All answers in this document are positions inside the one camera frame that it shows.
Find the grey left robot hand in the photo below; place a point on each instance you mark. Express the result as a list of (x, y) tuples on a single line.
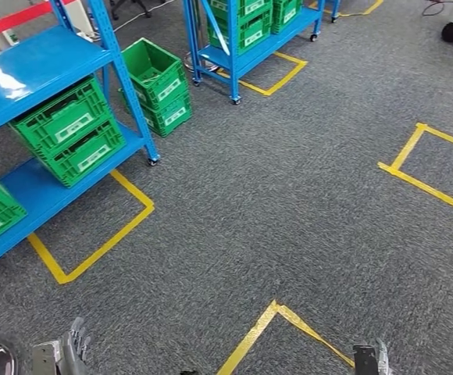
[(76, 349)]

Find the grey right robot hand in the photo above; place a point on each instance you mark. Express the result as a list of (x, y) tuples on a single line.
[(383, 360)]

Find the blue metal shelf rack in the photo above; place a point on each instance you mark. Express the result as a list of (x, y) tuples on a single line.
[(35, 67), (334, 10), (257, 52)]

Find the green open plastic crate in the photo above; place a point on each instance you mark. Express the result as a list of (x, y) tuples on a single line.
[(171, 72)]

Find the yellow floor tape outline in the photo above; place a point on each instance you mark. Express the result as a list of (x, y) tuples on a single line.
[(370, 9), (284, 77)]

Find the chrome stanchion with base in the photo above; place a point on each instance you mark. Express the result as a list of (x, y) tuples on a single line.
[(197, 64)]

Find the white desk with panels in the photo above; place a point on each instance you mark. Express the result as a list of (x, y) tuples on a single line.
[(78, 15)]

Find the long red barrier belt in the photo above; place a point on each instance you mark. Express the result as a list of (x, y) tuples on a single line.
[(15, 18)]

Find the black office chair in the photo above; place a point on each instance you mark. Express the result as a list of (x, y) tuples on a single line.
[(133, 5)]

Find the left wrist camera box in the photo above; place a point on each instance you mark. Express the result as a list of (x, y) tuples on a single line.
[(45, 358)]

